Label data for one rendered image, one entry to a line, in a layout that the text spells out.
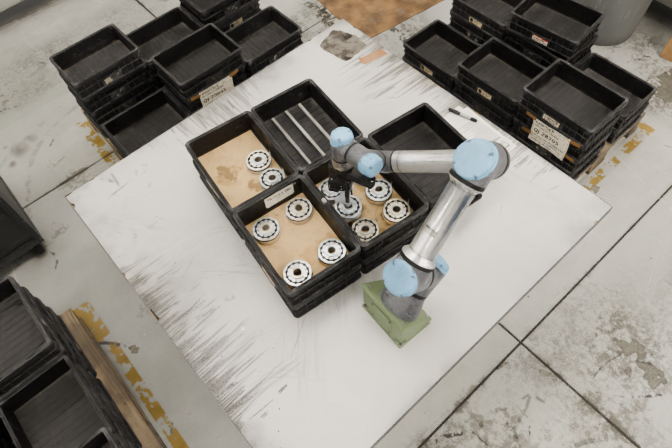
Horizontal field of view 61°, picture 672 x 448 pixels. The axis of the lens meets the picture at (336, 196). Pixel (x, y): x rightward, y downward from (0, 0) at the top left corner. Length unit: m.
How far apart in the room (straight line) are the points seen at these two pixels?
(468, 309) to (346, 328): 0.44
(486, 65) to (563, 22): 0.48
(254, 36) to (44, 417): 2.26
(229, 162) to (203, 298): 0.55
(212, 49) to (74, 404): 1.92
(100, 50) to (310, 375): 2.31
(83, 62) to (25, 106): 0.82
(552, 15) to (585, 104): 0.66
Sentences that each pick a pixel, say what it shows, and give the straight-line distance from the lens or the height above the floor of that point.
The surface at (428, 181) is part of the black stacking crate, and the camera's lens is 2.23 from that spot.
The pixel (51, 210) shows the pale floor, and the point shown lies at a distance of 3.63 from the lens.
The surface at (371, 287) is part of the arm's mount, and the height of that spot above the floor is 0.86.
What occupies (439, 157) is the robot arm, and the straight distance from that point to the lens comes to 1.83.
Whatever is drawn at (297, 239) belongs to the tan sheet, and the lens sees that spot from 2.10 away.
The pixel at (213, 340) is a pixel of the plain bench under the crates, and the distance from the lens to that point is 2.15.
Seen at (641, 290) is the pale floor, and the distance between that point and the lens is 3.19.
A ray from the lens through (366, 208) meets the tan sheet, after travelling 2.15.
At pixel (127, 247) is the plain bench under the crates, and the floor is 0.70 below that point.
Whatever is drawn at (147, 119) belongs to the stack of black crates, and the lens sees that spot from 3.42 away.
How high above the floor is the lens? 2.66
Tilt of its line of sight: 57 degrees down
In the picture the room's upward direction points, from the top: 6 degrees counter-clockwise
